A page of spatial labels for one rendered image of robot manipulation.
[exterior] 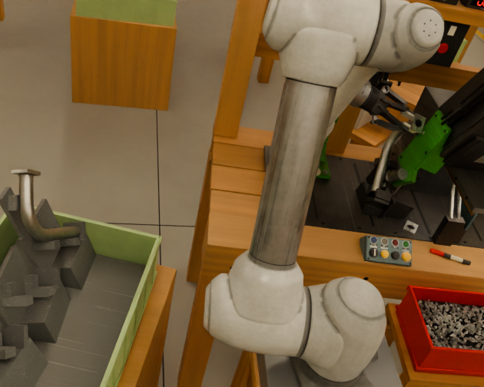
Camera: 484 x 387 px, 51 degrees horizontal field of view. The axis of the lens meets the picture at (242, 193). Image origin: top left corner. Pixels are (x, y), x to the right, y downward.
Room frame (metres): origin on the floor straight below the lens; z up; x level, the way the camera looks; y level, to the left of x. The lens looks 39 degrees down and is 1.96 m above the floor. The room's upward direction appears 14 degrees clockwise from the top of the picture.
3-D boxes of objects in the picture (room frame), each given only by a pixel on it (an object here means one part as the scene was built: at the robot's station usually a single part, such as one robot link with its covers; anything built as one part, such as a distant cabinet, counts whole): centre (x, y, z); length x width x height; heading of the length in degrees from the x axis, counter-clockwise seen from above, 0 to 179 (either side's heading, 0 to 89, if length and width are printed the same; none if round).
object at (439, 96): (1.67, -0.70, 1.07); 0.30 x 0.18 x 0.34; 100
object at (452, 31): (1.70, -0.47, 1.42); 0.17 x 0.12 x 0.15; 100
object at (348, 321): (0.73, -0.29, 1.08); 0.18 x 0.16 x 0.22; 97
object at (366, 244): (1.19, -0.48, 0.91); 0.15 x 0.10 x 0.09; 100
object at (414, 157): (1.44, -0.55, 1.17); 0.13 x 0.12 x 0.20; 100
